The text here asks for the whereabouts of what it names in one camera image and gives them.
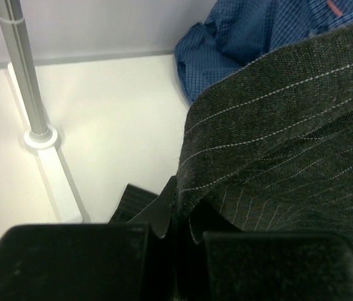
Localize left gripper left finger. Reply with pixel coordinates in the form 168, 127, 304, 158
0, 177, 176, 300

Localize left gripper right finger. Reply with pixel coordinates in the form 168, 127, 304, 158
189, 213, 353, 300

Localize black pinstripe shirt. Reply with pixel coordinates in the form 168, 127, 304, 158
108, 14, 353, 273

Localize blue checked shirt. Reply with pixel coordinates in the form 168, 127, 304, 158
174, 0, 353, 104

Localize metal clothes rack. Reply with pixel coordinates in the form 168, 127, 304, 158
0, 1, 83, 223

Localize pink wire hanger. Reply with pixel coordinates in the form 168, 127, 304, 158
326, 0, 343, 17

